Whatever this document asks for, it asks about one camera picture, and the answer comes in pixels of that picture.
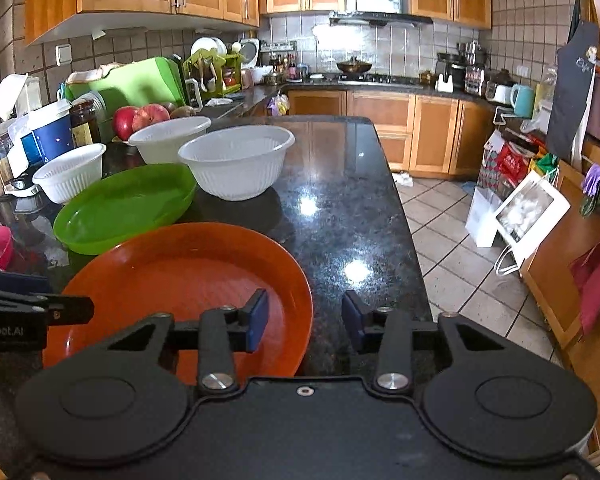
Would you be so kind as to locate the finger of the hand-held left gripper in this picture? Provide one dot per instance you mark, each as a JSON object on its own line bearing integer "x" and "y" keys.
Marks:
{"x": 65, "y": 310}
{"x": 15, "y": 280}

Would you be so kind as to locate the orange round plate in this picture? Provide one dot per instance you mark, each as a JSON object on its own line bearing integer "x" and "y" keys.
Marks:
{"x": 180, "y": 270}

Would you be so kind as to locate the black coffee machine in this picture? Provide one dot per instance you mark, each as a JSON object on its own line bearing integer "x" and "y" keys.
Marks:
{"x": 450, "y": 72}

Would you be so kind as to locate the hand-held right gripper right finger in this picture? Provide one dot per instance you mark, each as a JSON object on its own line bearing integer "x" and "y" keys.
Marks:
{"x": 351, "y": 317}

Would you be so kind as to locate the dark glass jar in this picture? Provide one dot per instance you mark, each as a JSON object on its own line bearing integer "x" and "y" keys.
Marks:
{"x": 84, "y": 125}

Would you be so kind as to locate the medium white ribbed bowl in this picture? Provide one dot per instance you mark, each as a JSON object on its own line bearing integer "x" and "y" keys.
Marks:
{"x": 165, "y": 142}

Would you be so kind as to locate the mint green kettle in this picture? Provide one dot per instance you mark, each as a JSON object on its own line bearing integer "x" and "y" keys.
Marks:
{"x": 522, "y": 101}

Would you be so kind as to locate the range hood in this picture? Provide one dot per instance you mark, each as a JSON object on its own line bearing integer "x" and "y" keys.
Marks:
{"x": 380, "y": 20}

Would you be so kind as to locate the green dish rack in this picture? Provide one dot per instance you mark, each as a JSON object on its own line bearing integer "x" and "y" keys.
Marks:
{"x": 225, "y": 77}

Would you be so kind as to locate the white small appliance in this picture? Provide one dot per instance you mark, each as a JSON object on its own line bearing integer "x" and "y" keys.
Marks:
{"x": 502, "y": 94}

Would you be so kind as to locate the row of condiment bottles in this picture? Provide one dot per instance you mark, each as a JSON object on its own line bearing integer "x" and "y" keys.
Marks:
{"x": 284, "y": 67}

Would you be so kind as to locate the wooden lower cabinets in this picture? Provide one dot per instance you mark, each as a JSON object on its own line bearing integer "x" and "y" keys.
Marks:
{"x": 430, "y": 130}

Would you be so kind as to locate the white plates in rack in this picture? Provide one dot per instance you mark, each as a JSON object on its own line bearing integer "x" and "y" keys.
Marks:
{"x": 207, "y": 46}

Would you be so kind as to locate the brown kiwi fruit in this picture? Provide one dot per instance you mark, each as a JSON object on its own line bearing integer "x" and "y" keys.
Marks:
{"x": 182, "y": 111}

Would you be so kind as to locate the large white ribbed bowl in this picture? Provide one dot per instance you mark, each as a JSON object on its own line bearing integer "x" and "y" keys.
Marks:
{"x": 235, "y": 165}

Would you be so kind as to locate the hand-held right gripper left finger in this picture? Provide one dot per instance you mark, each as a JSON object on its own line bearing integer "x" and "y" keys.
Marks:
{"x": 258, "y": 317}

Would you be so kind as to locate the white wall outlet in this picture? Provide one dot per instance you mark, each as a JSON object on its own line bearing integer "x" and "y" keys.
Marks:
{"x": 64, "y": 54}

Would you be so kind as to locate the small white ribbed bowl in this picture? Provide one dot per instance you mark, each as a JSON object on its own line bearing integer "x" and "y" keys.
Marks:
{"x": 72, "y": 175}

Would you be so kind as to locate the gas stove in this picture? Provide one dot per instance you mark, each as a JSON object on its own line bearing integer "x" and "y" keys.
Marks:
{"x": 380, "y": 80}

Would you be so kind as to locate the white paper bag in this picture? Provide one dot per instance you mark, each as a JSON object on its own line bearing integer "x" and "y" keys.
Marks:
{"x": 482, "y": 220}

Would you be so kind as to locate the green cutting board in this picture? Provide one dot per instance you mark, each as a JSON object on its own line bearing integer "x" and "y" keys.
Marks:
{"x": 140, "y": 82}

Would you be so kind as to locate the red shopping bag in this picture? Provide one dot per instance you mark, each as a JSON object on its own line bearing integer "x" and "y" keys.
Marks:
{"x": 510, "y": 162}

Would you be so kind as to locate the blue and white container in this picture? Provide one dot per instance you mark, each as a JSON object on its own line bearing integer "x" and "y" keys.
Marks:
{"x": 50, "y": 132}

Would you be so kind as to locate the green oval plate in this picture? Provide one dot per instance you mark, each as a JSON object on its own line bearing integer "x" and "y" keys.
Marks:
{"x": 115, "y": 210}

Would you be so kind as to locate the white box with photo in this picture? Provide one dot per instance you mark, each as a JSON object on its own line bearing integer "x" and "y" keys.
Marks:
{"x": 532, "y": 212}

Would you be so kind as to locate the dark apron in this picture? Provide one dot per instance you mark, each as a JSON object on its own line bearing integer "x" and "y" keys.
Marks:
{"x": 572, "y": 95}

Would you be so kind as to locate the red apple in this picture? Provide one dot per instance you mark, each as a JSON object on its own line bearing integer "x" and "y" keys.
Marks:
{"x": 122, "y": 122}
{"x": 151, "y": 115}

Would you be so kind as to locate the steel stacked pots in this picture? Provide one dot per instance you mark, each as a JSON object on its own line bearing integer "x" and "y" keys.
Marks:
{"x": 471, "y": 52}

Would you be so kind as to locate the black wok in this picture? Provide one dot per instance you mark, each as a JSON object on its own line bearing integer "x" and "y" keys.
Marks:
{"x": 354, "y": 66}

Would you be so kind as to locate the dark red cloth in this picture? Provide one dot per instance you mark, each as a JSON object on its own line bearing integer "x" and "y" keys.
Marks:
{"x": 597, "y": 280}

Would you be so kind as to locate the purple rubber glove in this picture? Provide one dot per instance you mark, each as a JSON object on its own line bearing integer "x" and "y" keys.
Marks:
{"x": 595, "y": 179}

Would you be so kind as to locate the yellow and purple bag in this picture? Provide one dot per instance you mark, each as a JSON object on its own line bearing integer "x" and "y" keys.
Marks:
{"x": 280, "y": 105}

